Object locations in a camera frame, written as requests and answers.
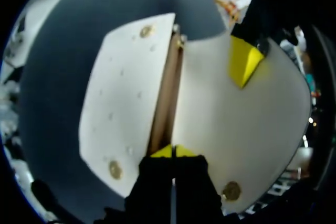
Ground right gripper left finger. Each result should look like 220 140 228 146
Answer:
125 144 174 224

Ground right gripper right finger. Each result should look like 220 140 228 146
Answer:
174 144 224 224

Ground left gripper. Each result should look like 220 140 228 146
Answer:
227 0 299 90

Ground white paper bag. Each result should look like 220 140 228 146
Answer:
78 13 313 215

